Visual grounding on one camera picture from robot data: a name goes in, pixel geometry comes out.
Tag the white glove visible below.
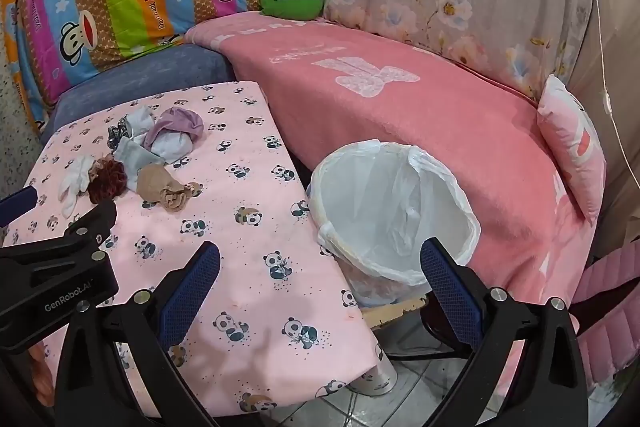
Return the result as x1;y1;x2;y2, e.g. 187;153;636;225
57;155;96;220

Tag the pink pillow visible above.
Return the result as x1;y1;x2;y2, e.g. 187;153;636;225
536;74;607;228

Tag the purple cloth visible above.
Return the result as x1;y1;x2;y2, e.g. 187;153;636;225
145;106;205;148

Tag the pink panda tablecloth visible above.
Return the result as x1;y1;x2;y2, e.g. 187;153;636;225
10;79;381;418

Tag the black white patterned lace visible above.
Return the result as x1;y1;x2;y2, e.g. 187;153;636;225
106;119;131;152

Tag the beige stocking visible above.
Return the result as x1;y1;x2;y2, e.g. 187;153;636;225
136;164;203;210

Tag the grey drawstring pouch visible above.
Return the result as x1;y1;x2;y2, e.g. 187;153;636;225
112;137;168;192

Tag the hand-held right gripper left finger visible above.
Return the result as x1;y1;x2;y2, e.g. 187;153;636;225
55;241;236;427

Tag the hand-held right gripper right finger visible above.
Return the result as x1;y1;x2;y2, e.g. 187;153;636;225
419;238;591;427

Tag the white table leg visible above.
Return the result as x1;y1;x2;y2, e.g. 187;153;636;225
347;347;398;395

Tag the pink blanket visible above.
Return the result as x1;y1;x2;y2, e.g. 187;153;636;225
185;14;601;408

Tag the translucent waste bin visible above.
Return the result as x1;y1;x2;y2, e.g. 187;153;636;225
332;252;431;308

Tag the wooden stool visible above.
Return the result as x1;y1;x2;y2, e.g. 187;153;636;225
360;294;431;330

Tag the white sock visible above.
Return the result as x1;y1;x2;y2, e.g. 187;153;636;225
122;105;156;138

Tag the thin white cable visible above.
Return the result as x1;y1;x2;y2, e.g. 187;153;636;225
582;0;640;188

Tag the pink chair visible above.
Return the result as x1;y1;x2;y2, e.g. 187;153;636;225
570;252;640;388

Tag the dark red scrunchie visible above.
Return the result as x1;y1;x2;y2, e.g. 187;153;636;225
87;158;130;205

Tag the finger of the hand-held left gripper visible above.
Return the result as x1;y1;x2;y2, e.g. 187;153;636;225
0;184;39;229
64;199;119;254

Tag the blue sofa cushion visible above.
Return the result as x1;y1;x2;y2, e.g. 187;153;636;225
42;44;236;148

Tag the light blue sock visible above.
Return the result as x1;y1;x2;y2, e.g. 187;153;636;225
150;132;193;165

